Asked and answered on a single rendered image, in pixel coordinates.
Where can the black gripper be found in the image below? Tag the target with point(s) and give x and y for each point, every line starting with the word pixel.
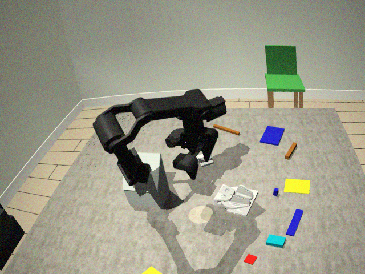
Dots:
pixel 202 140

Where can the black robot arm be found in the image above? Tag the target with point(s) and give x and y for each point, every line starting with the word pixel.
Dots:
pixel 192 108

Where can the cyan rectangular block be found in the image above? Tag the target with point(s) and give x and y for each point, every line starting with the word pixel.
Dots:
pixel 277 241

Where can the red flat square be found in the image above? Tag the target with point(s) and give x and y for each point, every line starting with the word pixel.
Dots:
pixel 250 259

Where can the blue flat bar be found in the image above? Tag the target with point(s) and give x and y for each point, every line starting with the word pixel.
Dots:
pixel 294 223

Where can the blue flat plate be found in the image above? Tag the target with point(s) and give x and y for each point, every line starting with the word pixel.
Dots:
pixel 272 135

